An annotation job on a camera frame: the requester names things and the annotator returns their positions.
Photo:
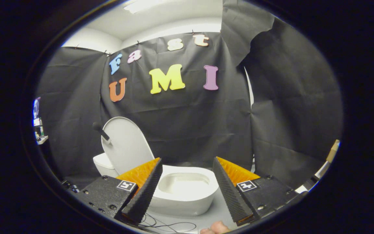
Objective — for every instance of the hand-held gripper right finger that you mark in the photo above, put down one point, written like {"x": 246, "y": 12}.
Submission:
{"x": 229, "y": 195}

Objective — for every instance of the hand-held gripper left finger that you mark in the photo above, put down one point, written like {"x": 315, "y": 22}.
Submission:
{"x": 143, "y": 195}

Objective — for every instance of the white toilet lid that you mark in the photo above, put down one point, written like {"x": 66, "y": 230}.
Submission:
{"x": 125, "y": 146}

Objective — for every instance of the white toilet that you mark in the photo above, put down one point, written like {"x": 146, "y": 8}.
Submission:
{"x": 187, "y": 191}

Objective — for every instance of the small dark device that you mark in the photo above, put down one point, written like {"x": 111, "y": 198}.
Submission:
{"x": 70, "y": 187}

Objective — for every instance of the black backdrop cloth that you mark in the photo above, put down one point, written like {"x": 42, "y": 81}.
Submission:
{"x": 187, "y": 123}

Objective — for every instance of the cardboard box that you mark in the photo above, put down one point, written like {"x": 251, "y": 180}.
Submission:
{"x": 333, "y": 151}

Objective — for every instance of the cluttered shelf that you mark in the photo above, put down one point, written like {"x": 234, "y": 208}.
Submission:
{"x": 39, "y": 130}

